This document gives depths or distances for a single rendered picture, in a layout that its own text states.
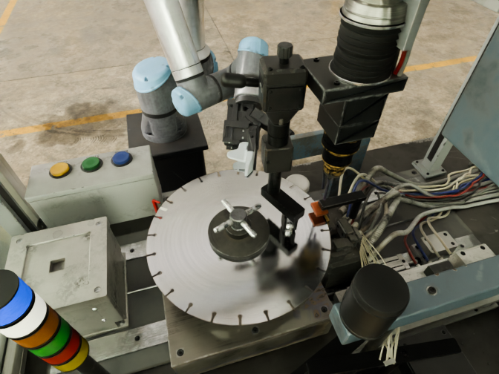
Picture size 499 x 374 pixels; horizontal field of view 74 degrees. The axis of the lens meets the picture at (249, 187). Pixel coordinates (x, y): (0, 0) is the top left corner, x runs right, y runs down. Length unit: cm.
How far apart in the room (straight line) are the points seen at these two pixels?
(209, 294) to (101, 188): 41
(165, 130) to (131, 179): 33
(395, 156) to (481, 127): 76
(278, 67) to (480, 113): 22
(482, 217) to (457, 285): 57
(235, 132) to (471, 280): 52
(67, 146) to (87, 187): 171
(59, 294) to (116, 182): 28
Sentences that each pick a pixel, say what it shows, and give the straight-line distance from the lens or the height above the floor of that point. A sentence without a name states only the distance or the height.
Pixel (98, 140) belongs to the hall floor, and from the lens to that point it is 250.
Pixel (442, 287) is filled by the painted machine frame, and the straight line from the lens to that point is 52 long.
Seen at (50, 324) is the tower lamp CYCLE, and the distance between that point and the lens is 45.
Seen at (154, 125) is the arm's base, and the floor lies 81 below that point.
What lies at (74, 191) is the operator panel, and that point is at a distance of 85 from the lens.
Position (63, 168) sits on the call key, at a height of 91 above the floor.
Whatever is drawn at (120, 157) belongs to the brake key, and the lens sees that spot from 86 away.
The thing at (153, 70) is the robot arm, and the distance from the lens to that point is 105.
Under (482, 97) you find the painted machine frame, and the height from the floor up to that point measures 128.
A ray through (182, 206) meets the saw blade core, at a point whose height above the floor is 95.
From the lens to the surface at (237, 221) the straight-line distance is 56.
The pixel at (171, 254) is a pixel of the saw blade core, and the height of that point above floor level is 95.
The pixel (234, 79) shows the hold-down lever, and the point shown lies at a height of 122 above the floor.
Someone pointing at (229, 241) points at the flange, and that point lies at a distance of 59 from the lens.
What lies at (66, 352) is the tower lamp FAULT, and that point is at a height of 102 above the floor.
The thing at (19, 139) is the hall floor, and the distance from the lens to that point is 277.
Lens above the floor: 145
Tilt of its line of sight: 47 degrees down
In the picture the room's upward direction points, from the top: straight up
